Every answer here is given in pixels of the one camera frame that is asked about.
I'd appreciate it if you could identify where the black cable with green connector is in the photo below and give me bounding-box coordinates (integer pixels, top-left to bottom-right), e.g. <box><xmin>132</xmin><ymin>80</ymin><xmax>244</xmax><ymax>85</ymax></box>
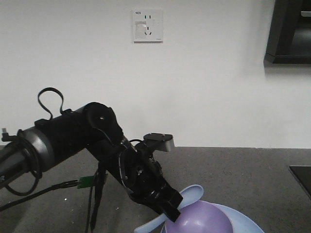
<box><xmin>0</xmin><ymin>167</ymin><xmax>109</xmax><ymax>233</ymax></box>

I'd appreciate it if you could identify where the light blue plastic spoon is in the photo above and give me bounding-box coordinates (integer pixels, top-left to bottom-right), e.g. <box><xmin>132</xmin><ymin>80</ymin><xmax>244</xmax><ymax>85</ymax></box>
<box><xmin>134</xmin><ymin>184</ymin><xmax>204</xmax><ymax>233</ymax></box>

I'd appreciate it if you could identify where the purple plastic bowl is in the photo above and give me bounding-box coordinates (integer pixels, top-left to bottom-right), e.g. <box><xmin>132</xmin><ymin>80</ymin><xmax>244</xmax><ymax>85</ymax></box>
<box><xmin>161</xmin><ymin>200</ymin><xmax>234</xmax><ymax>233</ymax></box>

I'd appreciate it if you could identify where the white wall power socket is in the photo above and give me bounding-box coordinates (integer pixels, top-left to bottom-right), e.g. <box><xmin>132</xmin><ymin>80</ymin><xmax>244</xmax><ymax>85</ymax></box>
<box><xmin>132</xmin><ymin>8</ymin><xmax>163</xmax><ymax>43</ymax></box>

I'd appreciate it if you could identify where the light blue plastic plate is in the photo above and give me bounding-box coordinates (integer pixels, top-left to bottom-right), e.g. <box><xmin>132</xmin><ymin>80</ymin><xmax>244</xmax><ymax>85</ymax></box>
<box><xmin>160</xmin><ymin>203</ymin><xmax>265</xmax><ymax>233</ymax></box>

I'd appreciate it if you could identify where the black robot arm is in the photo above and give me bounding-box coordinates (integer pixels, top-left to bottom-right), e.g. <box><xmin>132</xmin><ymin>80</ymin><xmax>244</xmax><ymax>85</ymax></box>
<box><xmin>0</xmin><ymin>102</ymin><xmax>182</xmax><ymax>224</ymax></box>

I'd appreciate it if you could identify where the black induction cooktop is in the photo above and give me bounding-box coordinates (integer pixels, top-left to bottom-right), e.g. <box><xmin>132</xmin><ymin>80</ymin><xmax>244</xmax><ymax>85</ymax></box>
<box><xmin>289</xmin><ymin>166</ymin><xmax>311</xmax><ymax>197</ymax></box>

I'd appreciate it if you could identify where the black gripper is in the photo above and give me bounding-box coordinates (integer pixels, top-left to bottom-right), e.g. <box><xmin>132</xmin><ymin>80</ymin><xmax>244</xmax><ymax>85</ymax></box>
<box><xmin>106</xmin><ymin>140</ymin><xmax>183</xmax><ymax>222</ymax></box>

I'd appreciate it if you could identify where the black range hood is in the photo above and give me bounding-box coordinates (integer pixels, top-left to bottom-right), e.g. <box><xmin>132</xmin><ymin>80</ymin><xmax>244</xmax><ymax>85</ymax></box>
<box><xmin>264</xmin><ymin>0</ymin><xmax>311</xmax><ymax>65</ymax></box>

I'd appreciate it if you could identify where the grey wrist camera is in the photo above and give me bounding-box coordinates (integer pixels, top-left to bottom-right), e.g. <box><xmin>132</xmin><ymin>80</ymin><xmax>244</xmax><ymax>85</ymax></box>
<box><xmin>143</xmin><ymin>133</ymin><xmax>175</xmax><ymax>152</ymax></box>

